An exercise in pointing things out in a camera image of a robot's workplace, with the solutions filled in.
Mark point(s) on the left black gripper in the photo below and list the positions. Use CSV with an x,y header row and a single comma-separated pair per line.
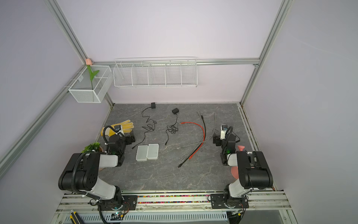
x,y
129,137

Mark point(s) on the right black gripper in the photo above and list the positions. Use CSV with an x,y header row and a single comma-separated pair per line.
x,y
217,140

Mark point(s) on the white network switch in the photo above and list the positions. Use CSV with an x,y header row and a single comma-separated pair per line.
x,y
152,153
142,152

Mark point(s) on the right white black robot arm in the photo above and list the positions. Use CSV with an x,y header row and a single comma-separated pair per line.
x,y
253,174

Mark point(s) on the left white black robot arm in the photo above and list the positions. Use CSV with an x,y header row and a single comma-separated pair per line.
x,y
80,175

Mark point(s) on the yellow work glove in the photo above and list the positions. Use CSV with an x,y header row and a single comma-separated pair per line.
x,y
127,128

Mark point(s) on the green potted plant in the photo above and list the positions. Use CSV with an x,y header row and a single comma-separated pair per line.
x,y
95,147

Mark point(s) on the small white mesh basket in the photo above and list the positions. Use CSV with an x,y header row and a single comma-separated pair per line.
x,y
81,88

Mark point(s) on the artificial pink tulip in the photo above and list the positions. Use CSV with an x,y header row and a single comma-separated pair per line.
x,y
92,73

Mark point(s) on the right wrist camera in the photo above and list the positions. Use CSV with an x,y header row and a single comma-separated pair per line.
x,y
224,129

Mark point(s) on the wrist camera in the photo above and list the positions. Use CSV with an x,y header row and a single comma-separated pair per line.
x,y
118,128
224,129

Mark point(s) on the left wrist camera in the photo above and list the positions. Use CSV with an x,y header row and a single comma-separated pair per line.
x,y
118,128

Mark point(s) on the long white wire basket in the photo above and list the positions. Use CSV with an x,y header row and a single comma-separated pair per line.
x,y
155,72

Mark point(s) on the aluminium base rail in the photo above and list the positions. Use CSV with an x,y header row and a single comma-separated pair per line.
x,y
178,207

